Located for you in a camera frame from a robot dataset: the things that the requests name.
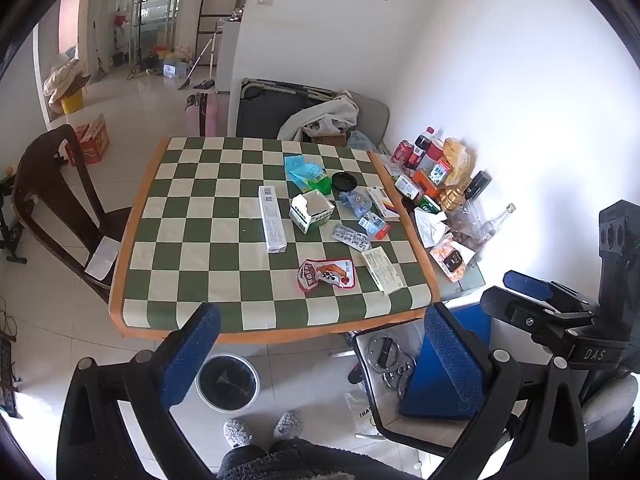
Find metal ring parts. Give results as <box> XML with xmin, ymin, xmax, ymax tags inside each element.
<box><xmin>367</xmin><ymin>335</ymin><xmax>418</xmax><ymax>388</ymax></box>

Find red cardboard box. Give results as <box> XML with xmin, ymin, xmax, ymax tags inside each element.
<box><xmin>64</xmin><ymin>113</ymin><xmax>111</xmax><ymax>167</ymax></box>

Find grey fuzzy slipper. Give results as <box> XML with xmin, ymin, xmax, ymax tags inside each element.
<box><xmin>272</xmin><ymin>410</ymin><xmax>305</xmax><ymax>441</ymax></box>
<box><xmin>222</xmin><ymin>419</ymin><xmax>253</xmax><ymax>448</ymax></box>

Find gold foil packet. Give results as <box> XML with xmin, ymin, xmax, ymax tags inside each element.
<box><xmin>439</xmin><ymin>186</ymin><xmax>468</xmax><ymax>213</ymax></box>

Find yellow snack bag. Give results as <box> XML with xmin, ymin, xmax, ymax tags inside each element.
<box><xmin>442</xmin><ymin>137</ymin><xmax>473</xmax><ymax>188</ymax></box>

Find white bin with black bag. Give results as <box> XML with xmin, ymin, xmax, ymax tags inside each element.
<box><xmin>195</xmin><ymin>352</ymin><xmax>261</xmax><ymax>413</ymax></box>

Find long white box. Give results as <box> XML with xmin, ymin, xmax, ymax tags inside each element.
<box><xmin>257</xmin><ymin>185</ymin><xmax>287</xmax><ymax>253</ymax></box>

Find small blue red packet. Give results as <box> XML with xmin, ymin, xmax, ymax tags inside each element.
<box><xmin>357</xmin><ymin>211</ymin><xmax>392</xmax><ymax>239</ymax></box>

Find white garment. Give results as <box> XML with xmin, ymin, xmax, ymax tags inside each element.
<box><xmin>277</xmin><ymin>91</ymin><xmax>361</xmax><ymax>143</ymax></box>

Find red white snack packet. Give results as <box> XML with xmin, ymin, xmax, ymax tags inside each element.
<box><xmin>297</xmin><ymin>258</ymin><xmax>355</xmax><ymax>292</ymax></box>

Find broom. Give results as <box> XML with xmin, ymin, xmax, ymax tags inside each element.
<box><xmin>179</xmin><ymin>35</ymin><xmax>217</xmax><ymax>91</ymax></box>

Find white plastic bag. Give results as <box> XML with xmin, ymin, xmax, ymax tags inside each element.
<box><xmin>412</xmin><ymin>207</ymin><xmax>451</xmax><ymax>250</ymax></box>
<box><xmin>345</xmin><ymin>390</ymin><xmax>386</xmax><ymax>441</ymax></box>

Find black frame chair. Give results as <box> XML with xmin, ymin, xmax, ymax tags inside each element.
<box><xmin>350</xmin><ymin>305</ymin><xmax>516</xmax><ymax>456</ymax></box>

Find dark folding bed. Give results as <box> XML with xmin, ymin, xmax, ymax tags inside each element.
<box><xmin>235</xmin><ymin>77</ymin><xmax>346</xmax><ymax>141</ymax></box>

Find crumpled blue wrapper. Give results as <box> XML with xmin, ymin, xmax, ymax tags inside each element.
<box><xmin>339</xmin><ymin>190</ymin><xmax>372</xmax><ymax>218</ymax></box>

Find black coat rack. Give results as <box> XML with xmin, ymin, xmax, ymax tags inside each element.
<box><xmin>125</xmin><ymin>0</ymin><xmax>156</xmax><ymax>81</ymax></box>

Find blue green packet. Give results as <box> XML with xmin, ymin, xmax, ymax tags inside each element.
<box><xmin>284</xmin><ymin>154</ymin><xmax>332</xmax><ymax>196</ymax></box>

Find clear glass bottle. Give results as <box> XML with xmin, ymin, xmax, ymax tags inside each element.
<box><xmin>472</xmin><ymin>202</ymin><xmax>517</xmax><ymax>251</ymax></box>

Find blue folder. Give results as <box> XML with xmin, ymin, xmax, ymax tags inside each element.
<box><xmin>397</xmin><ymin>304</ymin><xmax>494</xmax><ymax>422</ymax></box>

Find white box with colour stripes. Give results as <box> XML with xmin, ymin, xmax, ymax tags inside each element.
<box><xmin>366</xmin><ymin>186</ymin><xmax>402</xmax><ymax>222</ymax></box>

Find person's right forearm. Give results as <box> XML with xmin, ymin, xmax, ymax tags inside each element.
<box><xmin>580</xmin><ymin>372</ymin><xmax>640</xmax><ymax>443</ymax></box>

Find white yellow-green box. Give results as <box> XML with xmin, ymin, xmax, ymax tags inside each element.
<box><xmin>394</xmin><ymin>174</ymin><xmax>423</xmax><ymax>200</ymax></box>

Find orange snack packet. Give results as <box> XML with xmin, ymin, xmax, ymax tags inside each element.
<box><xmin>429</xmin><ymin>239</ymin><xmax>476</xmax><ymax>283</ymax></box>

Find pink suitcase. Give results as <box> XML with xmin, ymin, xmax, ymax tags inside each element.
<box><xmin>185</xmin><ymin>91</ymin><xmax>221</xmax><ymax>137</ymax></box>

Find green checkered tablecloth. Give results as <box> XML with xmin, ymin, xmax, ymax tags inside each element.
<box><xmin>109</xmin><ymin>135</ymin><xmax>441</xmax><ymax>343</ymax></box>

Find yellow bin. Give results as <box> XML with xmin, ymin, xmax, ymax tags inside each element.
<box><xmin>59</xmin><ymin>91</ymin><xmax>85</xmax><ymax>116</ymax></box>

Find grey upholstered chair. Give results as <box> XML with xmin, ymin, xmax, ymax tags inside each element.
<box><xmin>345</xmin><ymin>91</ymin><xmax>391</xmax><ymax>153</ymax></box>

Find flat white box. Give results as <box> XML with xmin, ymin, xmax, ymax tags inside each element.
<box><xmin>361</xmin><ymin>246</ymin><xmax>407</xmax><ymax>295</ymax></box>

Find pile of bedding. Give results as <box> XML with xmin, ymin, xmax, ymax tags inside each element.
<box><xmin>42</xmin><ymin>57</ymin><xmax>93</xmax><ymax>108</ymax></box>

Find orange box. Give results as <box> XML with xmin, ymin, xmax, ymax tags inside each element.
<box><xmin>412</xmin><ymin>169</ymin><xmax>446</xmax><ymax>198</ymax></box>

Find dark wooden chair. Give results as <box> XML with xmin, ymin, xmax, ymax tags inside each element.
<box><xmin>11</xmin><ymin>124</ymin><xmax>132</xmax><ymax>306</ymax></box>

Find small milk carton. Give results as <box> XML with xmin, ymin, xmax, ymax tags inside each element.
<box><xmin>430</xmin><ymin>157</ymin><xmax>453</xmax><ymax>186</ymax></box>

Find open white green box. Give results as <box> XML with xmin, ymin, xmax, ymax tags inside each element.
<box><xmin>289</xmin><ymin>189</ymin><xmax>335</xmax><ymax>233</ymax></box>

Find white paper sheet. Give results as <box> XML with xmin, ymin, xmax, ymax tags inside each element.
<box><xmin>84</xmin><ymin>236</ymin><xmax>121</xmax><ymax>280</ymax></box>

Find grey side table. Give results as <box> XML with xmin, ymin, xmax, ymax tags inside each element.
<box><xmin>380</xmin><ymin>155</ymin><xmax>486</xmax><ymax>301</ymax></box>

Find red drink can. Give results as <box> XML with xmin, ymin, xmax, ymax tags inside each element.
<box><xmin>391</xmin><ymin>140</ymin><xmax>415</xmax><ymax>166</ymax></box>

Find cola bottle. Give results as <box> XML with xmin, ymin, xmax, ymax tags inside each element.
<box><xmin>406</xmin><ymin>126</ymin><xmax>437</xmax><ymax>171</ymax></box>

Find silver blister pack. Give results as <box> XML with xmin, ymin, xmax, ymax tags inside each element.
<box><xmin>331</xmin><ymin>224</ymin><xmax>373</xmax><ymax>252</ymax></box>

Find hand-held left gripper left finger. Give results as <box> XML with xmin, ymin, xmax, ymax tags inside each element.
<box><xmin>56</xmin><ymin>301</ymin><xmax>222</xmax><ymax>480</ymax></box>

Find black box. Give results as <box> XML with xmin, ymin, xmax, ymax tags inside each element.
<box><xmin>465</xmin><ymin>170</ymin><xmax>493</xmax><ymax>201</ymax></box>

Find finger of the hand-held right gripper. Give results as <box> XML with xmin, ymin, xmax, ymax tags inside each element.
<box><xmin>479</xmin><ymin>285</ymin><xmax>608</xmax><ymax>341</ymax></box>
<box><xmin>503</xmin><ymin>269</ymin><xmax>601</xmax><ymax>311</ymax></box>

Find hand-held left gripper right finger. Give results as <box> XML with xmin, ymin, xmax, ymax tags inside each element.
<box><xmin>424</xmin><ymin>303</ymin><xmax>591</xmax><ymax>480</ymax></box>

